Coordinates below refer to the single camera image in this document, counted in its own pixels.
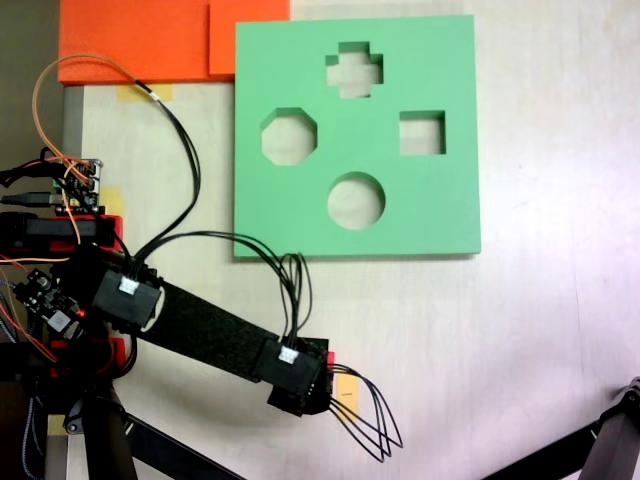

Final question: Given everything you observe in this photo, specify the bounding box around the large orange foam block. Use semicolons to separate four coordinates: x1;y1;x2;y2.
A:
57;0;236;85

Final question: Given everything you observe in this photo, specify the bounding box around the yellow tape marker with line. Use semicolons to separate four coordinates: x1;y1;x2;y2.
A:
334;372;361;417

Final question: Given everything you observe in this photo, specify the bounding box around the thin black tripod strut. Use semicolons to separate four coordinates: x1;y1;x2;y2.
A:
124;413;246;480
482;422;601;480

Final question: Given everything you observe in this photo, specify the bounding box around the green shape sorter board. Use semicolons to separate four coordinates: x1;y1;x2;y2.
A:
232;13;484;260

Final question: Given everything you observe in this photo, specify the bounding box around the thick black tripod leg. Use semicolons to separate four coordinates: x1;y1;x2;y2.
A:
582;377;640;480
64;389;139;480

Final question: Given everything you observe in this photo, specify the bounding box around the small yellow tape piece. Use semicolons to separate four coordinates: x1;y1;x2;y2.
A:
102;186;124;216

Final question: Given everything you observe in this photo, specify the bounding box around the black circuit board with inductor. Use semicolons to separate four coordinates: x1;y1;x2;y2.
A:
14;267;84;341

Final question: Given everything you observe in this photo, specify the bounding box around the circuit board with green terminal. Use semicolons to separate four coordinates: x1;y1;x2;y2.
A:
52;158;104;214

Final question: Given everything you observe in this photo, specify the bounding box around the black USB plug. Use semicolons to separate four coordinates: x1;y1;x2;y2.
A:
2;192;65;207

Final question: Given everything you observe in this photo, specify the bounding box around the wide yellow tape strip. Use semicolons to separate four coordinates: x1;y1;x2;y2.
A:
117;83;175;104

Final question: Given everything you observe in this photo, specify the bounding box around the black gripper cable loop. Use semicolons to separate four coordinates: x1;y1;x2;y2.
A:
327;364;404;464

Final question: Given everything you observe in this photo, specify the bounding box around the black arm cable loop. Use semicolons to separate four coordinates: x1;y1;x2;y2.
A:
122;230;314;354

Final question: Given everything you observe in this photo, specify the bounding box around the long black cable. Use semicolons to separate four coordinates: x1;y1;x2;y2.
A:
133;77;202;261

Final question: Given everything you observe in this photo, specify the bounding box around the red printed base mount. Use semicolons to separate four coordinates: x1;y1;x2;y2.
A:
49;214;126;376

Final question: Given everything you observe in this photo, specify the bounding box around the braided grey cable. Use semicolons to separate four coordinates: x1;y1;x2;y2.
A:
22;397;46;479

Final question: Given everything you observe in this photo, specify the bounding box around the thin orange wire loop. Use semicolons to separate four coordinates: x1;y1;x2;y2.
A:
32;53;137;166

